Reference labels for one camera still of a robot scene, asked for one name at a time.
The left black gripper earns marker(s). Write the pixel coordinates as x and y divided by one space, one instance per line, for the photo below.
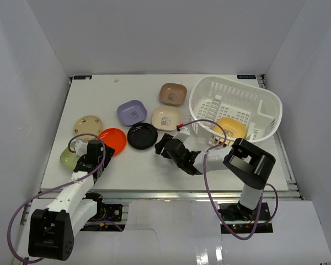
106 154

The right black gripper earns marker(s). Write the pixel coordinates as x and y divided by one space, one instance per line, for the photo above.
159 146

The black round plate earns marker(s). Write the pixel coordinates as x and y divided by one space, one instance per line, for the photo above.
142 136

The orange round plate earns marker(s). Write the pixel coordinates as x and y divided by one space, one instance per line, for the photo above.
114 138

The cream square panda plate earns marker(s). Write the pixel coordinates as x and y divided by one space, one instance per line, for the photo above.
166 118

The green plate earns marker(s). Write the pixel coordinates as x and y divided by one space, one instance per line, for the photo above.
69 158

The beige round patterned plate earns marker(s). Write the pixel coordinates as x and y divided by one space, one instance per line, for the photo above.
88 124

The purple square plate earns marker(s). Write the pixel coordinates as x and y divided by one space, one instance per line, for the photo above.
132 112

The brown square panda plate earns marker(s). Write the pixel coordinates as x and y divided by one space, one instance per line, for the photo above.
173 94

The yellow square plate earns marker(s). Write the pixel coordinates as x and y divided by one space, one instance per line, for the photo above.
233 128

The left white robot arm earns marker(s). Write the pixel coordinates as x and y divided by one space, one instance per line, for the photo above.
53 229

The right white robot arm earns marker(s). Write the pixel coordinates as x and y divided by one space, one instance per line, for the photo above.
251 164

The white plastic dish bin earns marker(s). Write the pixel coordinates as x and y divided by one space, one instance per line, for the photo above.
258 109

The blue label left corner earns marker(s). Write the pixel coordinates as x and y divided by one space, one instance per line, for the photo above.
82 77

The blue label corner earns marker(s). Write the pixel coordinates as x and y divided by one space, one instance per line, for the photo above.
82 77
246 77

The blue label right corner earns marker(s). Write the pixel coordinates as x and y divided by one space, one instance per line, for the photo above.
246 77

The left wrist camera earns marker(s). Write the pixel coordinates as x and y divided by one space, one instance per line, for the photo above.
79 147

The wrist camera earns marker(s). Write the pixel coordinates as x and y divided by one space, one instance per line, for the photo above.
79 147
183 133

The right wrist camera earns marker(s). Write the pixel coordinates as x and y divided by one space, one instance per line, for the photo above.
183 133

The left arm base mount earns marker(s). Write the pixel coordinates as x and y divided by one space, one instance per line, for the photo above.
105 212

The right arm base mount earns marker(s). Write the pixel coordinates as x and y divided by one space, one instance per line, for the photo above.
240 225

